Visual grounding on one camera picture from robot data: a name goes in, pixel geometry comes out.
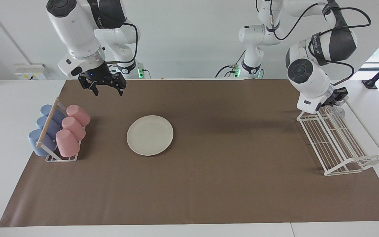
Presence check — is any blue cup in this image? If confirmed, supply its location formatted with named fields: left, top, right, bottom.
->
left=28, top=129, right=57, bottom=157
left=40, top=105, right=65, bottom=125
left=36, top=116, right=62, bottom=139

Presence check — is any cup rack with wooden rod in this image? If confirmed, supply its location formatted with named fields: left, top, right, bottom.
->
left=36, top=97, right=83, bottom=162

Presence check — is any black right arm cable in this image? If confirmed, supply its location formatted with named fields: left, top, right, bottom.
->
left=106, top=21, right=139, bottom=65

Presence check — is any brown table mat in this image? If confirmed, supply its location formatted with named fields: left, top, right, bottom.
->
left=0, top=79, right=379, bottom=227

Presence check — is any black base cable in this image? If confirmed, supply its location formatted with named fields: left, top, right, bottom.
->
left=215, top=51, right=246, bottom=78

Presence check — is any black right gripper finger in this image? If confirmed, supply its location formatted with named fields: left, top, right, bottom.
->
left=110, top=73, right=127, bottom=96
left=79, top=77, right=98, bottom=96

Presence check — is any white wire dish rack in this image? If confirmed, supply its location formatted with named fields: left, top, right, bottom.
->
left=296, top=95, right=379, bottom=177

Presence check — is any white wall outlet box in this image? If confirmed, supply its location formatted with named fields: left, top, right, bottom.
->
left=14, top=64, right=49, bottom=80

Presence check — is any cream round plate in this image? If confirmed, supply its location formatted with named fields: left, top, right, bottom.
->
left=126, top=115, right=174, bottom=156

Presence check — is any pink cup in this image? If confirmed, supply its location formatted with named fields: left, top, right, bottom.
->
left=56, top=129, right=81, bottom=158
left=66, top=105, right=91, bottom=127
left=62, top=117, right=86, bottom=141

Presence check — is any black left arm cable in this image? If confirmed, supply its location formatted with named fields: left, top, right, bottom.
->
left=268, top=0, right=371, bottom=87

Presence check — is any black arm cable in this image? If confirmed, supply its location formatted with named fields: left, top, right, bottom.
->
left=106, top=21, right=139, bottom=65
left=268, top=0, right=371, bottom=87

